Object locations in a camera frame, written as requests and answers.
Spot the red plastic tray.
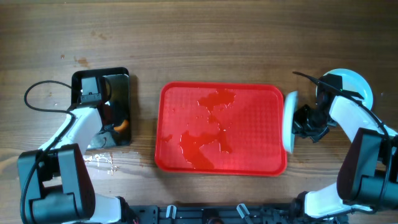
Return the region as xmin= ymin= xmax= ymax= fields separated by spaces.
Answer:
xmin=154 ymin=82 xmax=287 ymax=177

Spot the orange green scrub sponge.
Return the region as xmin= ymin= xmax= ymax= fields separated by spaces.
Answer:
xmin=114 ymin=119 xmax=130 ymax=133

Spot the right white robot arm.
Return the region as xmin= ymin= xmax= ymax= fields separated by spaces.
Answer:
xmin=282 ymin=70 xmax=397 ymax=222

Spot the black water basin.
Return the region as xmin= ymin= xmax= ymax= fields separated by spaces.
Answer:
xmin=70 ymin=67 xmax=131 ymax=150

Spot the light blue plate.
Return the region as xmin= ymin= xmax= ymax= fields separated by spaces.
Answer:
xmin=282 ymin=91 xmax=298 ymax=154
xmin=319 ymin=68 xmax=374 ymax=110

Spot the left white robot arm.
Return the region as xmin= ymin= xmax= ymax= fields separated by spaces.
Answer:
xmin=17 ymin=74 xmax=136 ymax=223

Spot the black mounting rail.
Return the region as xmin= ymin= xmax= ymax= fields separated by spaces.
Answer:
xmin=130 ymin=204 xmax=295 ymax=224

